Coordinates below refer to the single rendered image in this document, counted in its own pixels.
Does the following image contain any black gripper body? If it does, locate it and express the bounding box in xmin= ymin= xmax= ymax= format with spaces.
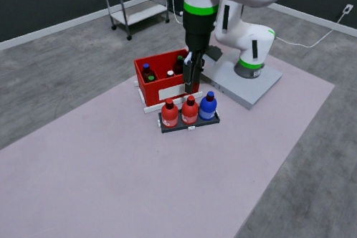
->
xmin=185 ymin=31 xmax=211 ymax=61

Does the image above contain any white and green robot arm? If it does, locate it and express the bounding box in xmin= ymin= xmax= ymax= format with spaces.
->
xmin=180 ymin=0 xmax=277 ymax=79

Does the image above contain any dark brown bottle with white cap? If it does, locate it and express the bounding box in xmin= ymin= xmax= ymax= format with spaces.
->
xmin=166 ymin=71 xmax=174 ymax=78

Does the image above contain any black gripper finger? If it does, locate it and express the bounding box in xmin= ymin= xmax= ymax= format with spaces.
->
xmin=182 ymin=52 xmax=201 ymax=95
xmin=193 ymin=53 xmax=205 ymax=85

